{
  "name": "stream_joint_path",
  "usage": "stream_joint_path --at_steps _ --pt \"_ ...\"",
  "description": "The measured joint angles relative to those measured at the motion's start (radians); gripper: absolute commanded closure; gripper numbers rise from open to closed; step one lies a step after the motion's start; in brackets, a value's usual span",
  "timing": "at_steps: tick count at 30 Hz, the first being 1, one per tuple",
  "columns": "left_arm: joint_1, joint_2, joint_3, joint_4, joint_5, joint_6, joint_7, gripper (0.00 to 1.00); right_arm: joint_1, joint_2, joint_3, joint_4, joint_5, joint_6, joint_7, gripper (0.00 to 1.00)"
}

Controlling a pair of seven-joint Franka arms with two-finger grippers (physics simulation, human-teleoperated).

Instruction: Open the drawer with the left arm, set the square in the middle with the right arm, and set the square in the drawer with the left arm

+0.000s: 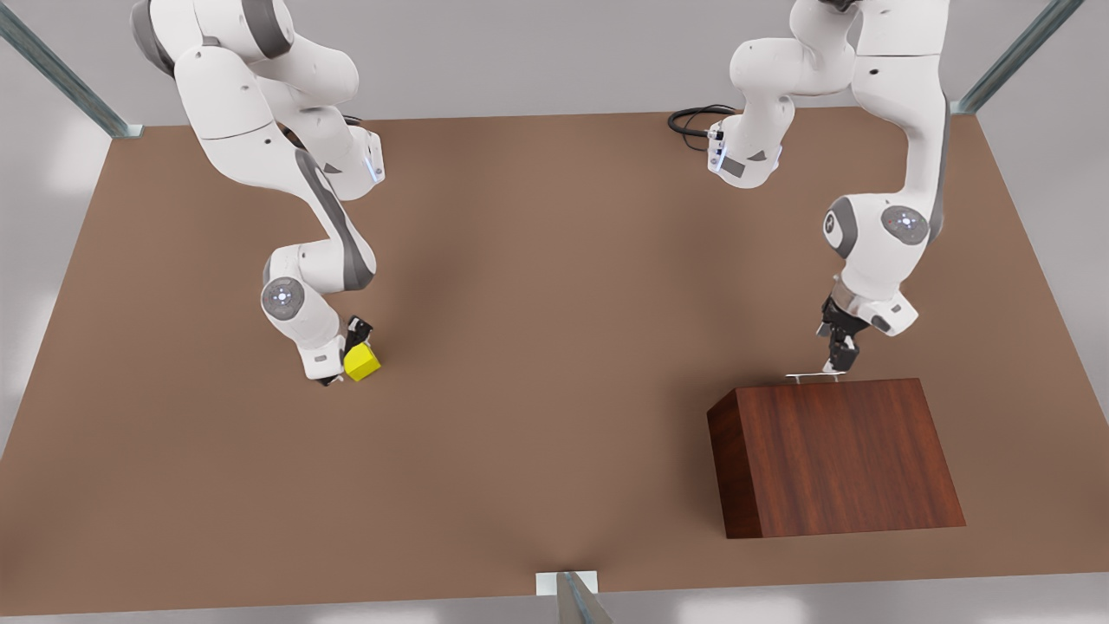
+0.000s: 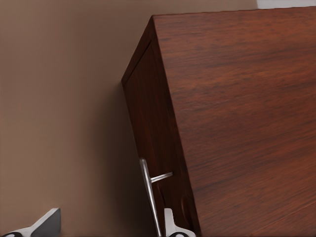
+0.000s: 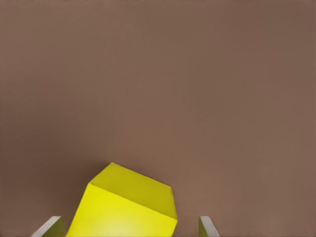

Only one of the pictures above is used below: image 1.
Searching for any yellow cube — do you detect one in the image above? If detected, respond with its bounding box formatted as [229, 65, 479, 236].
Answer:
[343, 343, 382, 383]

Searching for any dark wooden drawer cabinet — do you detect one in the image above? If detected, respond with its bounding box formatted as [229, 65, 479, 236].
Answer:
[706, 377, 967, 540]

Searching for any black cable loop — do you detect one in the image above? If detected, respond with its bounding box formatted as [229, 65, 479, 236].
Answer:
[667, 105, 738, 153]

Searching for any silver frame post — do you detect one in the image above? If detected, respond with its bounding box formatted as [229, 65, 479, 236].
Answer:
[0, 0, 145, 140]
[535, 569, 614, 624]
[950, 0, 1086, 117]

